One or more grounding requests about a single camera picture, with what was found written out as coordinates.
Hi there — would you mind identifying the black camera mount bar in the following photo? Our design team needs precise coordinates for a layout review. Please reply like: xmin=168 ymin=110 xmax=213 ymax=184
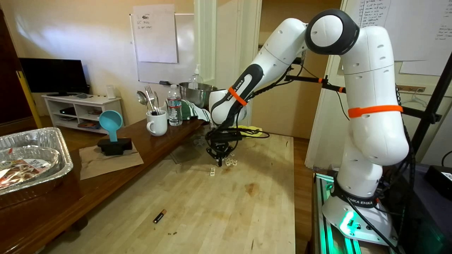
xmin=287 ymin=72 xmax=444 ymax=124

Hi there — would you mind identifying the black marker pen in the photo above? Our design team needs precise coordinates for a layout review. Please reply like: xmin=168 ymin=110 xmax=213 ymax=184
xmin=151 ymin=209 xmax=168 ymax=226

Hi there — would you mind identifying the large steel mixing bowl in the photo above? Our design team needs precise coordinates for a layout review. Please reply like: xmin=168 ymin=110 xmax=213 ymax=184
xmin=177 ymin=82 xmax=219 ymax=109

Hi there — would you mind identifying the aluminium frame with green light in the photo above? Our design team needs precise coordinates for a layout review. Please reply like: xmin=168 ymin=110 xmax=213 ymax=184
xmin=312 ymin=171 xmax=365 ymax=254

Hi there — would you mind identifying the white television shelf unit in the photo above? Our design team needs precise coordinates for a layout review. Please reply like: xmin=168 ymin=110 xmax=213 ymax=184
xmin=42 ymin=92 xmax=124 ymax=136

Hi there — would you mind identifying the black flat television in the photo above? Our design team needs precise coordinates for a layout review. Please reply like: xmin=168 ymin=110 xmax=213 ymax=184
xmin=18 ymin=57 xmax=92 ymax=96

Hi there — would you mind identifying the crushed clear plastic bottle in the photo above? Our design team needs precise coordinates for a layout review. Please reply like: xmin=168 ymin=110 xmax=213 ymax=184
xmin=189 ymin=129 xmax=209 ymax=148

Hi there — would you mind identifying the brown cardboard sheet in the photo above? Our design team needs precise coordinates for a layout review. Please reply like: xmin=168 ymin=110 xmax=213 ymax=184
xmin=78 ymin=143 xmax=146 ymax=182

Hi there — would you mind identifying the small aluminium foil tray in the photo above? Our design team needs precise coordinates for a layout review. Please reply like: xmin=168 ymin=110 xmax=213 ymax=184
xmin=0 ymin=144 xmax=62 ymax=189

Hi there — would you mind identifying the grey robot mounting plate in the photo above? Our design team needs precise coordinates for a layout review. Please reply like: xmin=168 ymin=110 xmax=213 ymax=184
xmin=322 ymin=195 xmax=394 ymax=246

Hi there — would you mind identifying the large aluminium foil tray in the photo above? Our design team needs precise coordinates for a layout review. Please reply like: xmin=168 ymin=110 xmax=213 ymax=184
xmin=0 ymin=126 xmax=75 ymax=196

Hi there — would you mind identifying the orange cable strap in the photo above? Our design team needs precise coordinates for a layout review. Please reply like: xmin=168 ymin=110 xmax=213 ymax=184
xmin=228 ymin=86 xmax=250 ymax=107
xmin=346 ymin=103 xmax=405 ymax=120

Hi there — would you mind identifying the black block base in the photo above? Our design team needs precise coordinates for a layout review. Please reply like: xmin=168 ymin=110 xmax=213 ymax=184
xmin=96 ymin=137 xmax=134 ymax=157

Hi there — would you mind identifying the black stand pole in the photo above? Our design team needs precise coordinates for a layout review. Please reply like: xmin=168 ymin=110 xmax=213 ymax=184
xmin=408 ymin=51 xmax=452 ymax=161

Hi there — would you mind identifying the clear water bottle with label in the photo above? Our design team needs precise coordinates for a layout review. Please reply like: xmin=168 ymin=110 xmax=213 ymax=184
xmin=165 ymin=83 xmax=184 ymax=127

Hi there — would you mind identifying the dark wooden door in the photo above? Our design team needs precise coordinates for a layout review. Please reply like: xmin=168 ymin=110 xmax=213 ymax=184
xmin=0 ymin=9 xmax=34 ymax=124

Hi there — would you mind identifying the small black device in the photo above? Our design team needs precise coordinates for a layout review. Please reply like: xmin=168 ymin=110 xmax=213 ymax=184
xmin=422 ymin=164 xmax=452 ymax=202

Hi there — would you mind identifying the large black equipment box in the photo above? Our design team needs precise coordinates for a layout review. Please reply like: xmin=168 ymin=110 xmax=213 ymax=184
xmin=390 ymin=161 xmax=452 ymax=254

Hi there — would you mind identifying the white wall whiteboard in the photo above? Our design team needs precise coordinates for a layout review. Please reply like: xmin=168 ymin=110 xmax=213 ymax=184
xmin=129 ymin=11 xmax=196 ymax=86

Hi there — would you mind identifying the dark wooden side table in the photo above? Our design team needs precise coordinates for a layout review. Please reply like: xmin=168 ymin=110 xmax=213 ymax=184
xmin=0 ymin=100 xmax=220 ymax=254

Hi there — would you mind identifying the white paper sheet on whiteboard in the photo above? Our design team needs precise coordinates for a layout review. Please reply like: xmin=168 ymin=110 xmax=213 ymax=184
xmin=131 ymin=4 xmax=179 ymax=65

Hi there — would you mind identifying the metal kitchen utensil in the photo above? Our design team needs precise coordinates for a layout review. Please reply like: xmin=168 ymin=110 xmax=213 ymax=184
xmin=147 ymin=86 xmax=161 ymax=113

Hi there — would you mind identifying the white mug holding utensils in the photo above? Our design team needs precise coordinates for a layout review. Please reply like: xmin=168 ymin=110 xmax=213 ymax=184
xmin=146 ymin=110 xmax=170 ymax=138

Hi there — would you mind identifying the green striped white towel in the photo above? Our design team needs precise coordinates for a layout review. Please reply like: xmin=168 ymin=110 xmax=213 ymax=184
xmin=181 ymin=99 xmax=212 ymax=124

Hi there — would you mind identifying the metal serving spoon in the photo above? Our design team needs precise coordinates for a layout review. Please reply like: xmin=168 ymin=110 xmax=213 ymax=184
xmin=136 ymin=89 xmax=153 ymax=114

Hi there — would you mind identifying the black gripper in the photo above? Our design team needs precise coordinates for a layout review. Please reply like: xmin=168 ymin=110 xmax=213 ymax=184
xmin=205 ymin=129 xmax=236 ymax=167

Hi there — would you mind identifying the long yellow stick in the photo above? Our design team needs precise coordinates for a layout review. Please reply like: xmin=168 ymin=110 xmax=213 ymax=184
xmin=14 ymin=69 xmax=44 ymax=130

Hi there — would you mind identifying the large handwritten paper sheet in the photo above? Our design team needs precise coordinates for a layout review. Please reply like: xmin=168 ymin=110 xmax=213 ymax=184
xmin=341 ymin=0 xmax=452 ymax=76

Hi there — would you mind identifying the white door frame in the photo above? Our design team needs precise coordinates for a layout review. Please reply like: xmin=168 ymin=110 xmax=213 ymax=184
xmin=194 ymin=0 xmax=264 ymax=96

